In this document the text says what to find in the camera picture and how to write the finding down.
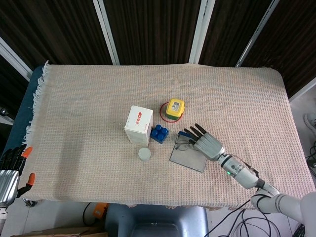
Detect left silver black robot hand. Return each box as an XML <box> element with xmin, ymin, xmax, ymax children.
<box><xmin>0</xmin><ymin>145</ymin><xmax>36</xmax><ymax>207</ymax></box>

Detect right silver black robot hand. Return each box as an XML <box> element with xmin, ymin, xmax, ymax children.
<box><xmin>183</xmin><ymin>123</ymin><xmax>226</xmax><ymax>161</ymax></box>

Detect blue glasses case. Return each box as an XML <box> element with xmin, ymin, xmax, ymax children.
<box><xmin>169</xmin><ymin>130</ymin><xmax>208</xmax><ymax>173</ymax></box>

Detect thin metal eyeglasses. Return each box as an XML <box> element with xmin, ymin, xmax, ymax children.
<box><xmin>174</xmin><ymin>138</ymin><xmax>198</xmax><ymax>151</ymax></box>

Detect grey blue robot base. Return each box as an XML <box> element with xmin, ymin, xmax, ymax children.
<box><xmin>105</xmin><ymin>204</ymin><xmax>209</xmax><ymax>237</ymax></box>

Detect yellow-lidded green container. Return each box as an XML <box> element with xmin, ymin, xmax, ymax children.
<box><xmin>165</xmin><ymin>98</ymin><xmax>186</xmax><ymax>121</ymax></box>

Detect white cardboard box red logo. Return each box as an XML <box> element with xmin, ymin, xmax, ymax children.
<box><xmin>123</xmin><ymin>105</ymin><xmax>154</xmax><ymax>146</ymax></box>

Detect black caster wheel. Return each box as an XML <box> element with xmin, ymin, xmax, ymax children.
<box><xmin>23</xmin><ymin>197</ymin><xmax>38</xmax><ymax>207</ymax></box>

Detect blue toy building brick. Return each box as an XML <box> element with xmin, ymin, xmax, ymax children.
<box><xmin>150</xmin><ymin>124</ymin><xmax>170</xmax><ymax>144</ymax></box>

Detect beige woven tablecloth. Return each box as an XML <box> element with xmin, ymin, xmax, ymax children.
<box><xmin>21</xmin><ymin>60</ymin><xmax>312</xmax><ymax>220</ymax></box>

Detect orange device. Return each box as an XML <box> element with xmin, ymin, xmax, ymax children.
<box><xmin>93</xmin><ymin>202</ymin><xmax>109</xmax><ymax>219</ymax></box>

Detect white shoe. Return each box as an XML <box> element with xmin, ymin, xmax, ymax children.
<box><xmin>303</xmin><ymin>113</ymin><xmax>316</xmax><ymax>136</ymax></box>

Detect red ring cord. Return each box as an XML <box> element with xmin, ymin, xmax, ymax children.
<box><xmin>159</xmin><ymin>102</ymin><xmax>185</xmax><ymax>123</ymax></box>

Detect white metal frame post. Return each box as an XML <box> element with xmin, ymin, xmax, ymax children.
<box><xmin>235</xmin><ymin>0</ymin><xmax>281</xmax><ymax>68</ymax></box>
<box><xmin>93</xmin><ymin>0</ymin><xmax>121</xmax><ymax>66</ymax></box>
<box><xmin>189</xmin><ymin>0</ymin><xmax>216</xmax><ymax>64</ymax></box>
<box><xmin>0</xmin><ymin>37</ymin><xmax>33</xmax><ymax>81</ymax></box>

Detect black floor cable bundle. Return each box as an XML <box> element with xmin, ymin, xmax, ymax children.
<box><xmin>293</xmin><ymin>222</ymin><xmax>316</xmax><ymax>237</ymax></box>

